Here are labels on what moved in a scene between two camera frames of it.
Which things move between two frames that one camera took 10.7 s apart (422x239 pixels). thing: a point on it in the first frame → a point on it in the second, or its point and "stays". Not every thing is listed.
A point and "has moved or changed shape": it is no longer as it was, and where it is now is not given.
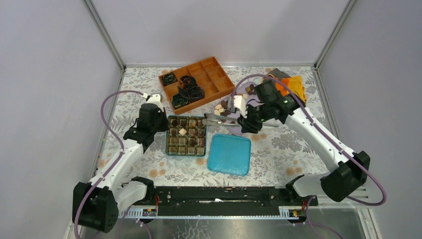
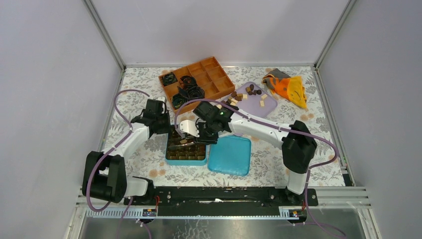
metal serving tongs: x=220 y=120 has moved or changed shape
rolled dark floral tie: x=168 y=78 stays
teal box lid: x=229 y=155 stays
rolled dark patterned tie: x=193 y=93 stays
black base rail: x=228 y=200 stays
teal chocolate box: x=186 y=136 has moved or changed shape
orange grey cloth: x=294 y=83 stays
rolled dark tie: x=187 y=81 stays
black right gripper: x=246 y=124 → x=212 y=140
